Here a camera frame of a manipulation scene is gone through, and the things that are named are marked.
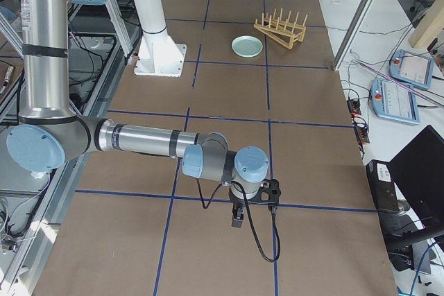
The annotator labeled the near teach pendant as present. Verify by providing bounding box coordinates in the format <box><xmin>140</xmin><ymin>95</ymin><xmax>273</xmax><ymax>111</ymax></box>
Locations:
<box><xmin>370</xmin><ymin>78</ymin><xmax>420</xmax><ymax>125</ymax></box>

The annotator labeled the black camera cable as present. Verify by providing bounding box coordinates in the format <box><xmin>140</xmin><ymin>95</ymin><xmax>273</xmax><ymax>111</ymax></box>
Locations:
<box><xmin>196</xmin><ymin>177</ymin><xmax>281</xmax><ymax>263</ymax></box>

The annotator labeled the mint green plate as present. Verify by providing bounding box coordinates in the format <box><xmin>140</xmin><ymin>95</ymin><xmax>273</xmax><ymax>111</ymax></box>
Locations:
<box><xmin>231</xmin><ymin>35</ymin><xmax>263</xmax><ymax>58</ymax></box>

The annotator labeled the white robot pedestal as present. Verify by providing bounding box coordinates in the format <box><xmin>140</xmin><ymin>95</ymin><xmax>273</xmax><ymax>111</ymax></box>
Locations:
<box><xmin>133</xmin><ymin>0</ymin><xmax>187</xmax><ymax>78</ymax></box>

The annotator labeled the black monitor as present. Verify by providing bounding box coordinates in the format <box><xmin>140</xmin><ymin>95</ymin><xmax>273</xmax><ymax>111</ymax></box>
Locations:
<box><xmin>385</xmin><ymin>125</ymin><xmax>443</xmax><ymax>251</ymax></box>

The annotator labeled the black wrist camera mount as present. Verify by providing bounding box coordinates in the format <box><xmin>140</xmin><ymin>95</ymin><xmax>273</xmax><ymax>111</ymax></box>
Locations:
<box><xmin>257</xmin><ymin>179</ymin><xmax>282</xmax><ymax>207</ymax></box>

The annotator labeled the aluminium side frame rail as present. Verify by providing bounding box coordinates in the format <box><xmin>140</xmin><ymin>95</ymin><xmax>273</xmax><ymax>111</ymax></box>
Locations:
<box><xmin>1</xmin><ymin>52</ymin><xmax>138</xmax><ymax>295</ymax></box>

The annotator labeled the orange black usb hub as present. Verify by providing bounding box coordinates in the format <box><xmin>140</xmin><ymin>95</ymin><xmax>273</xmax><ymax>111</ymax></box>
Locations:
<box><xmin>346</xmin><ymin>98</ymin><xmax>361</xmax><ymax>116</ymax></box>

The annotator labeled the metal reacher grabber stick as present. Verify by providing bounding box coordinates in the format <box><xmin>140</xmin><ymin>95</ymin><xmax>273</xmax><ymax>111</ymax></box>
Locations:
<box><xmin>356</xmin><ymin>51</ymin><xmax>443</xmax><ymax>108</ymax></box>

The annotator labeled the teach pendant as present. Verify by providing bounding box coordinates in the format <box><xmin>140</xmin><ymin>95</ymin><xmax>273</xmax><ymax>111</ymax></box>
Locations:
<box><xmin>370</xmin><ymin>78</ymin><xmax>420</xmax><ymax>125</ymax></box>
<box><xmin>389</xmin><ymin>49</ymin><xmax>434</xmax><ymax>89</ymax></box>

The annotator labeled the wooden dish rack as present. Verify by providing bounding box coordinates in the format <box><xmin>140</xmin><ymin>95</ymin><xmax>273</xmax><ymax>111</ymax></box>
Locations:
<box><xmin>253</xmin><ymin>8</ymin><xmax>308</xmax><ymax>50</ymax></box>

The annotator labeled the aluminium frame post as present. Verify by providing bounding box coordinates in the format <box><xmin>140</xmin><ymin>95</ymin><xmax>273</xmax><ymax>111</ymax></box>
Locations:
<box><xmin>332</xmin><ymin>0</ymin><xmax>374</xmax><ymax>71</ymax></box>

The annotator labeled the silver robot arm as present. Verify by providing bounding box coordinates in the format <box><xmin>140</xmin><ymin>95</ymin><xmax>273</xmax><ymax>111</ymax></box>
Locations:
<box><xmin>6</xmin><ymin>0</ymin><xmax>271</xmax><ymax>227</ymax></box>

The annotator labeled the black computer box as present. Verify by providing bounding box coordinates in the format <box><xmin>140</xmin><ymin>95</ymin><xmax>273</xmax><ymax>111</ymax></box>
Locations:
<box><xmin>366</xmin><ymin>159</ymin><xmax>411</xmax><ymax>215</ymax></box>

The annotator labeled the far teach pendant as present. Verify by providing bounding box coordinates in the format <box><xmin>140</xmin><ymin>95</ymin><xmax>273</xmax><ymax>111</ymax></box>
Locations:
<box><xmin>389</xmin><ymin>49</ymin><xmax>434</xmax><ymax>89</ymax></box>

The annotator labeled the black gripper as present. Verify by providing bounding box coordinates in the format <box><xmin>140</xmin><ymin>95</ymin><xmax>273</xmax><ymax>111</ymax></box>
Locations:
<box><xmin>229</xmin><ymin>190</ymin><xmax>245</xmax><ymax>228</ymax></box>

